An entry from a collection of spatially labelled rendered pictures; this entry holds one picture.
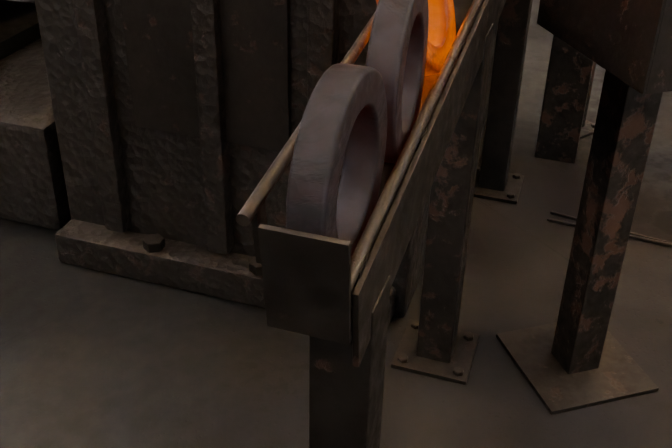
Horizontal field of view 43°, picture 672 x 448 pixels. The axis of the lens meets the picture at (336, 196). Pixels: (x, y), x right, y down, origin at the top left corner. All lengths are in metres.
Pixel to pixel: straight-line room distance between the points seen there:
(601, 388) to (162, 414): 0.72
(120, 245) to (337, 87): 1.07
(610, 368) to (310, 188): 0.99
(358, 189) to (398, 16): 0.16
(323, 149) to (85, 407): 0.90
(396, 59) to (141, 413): 0.83
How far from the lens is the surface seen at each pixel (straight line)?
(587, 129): 2.35
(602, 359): 1.56
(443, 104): 0.92
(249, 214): 0.67
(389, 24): 0.79
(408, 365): 1.48
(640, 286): 1.78
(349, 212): 0.77
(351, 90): 0.66
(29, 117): 1.81
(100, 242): 1.70
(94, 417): 1.43
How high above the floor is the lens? 0.99
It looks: 31 degrees down
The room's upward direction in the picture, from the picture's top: 1 degrees clockwise
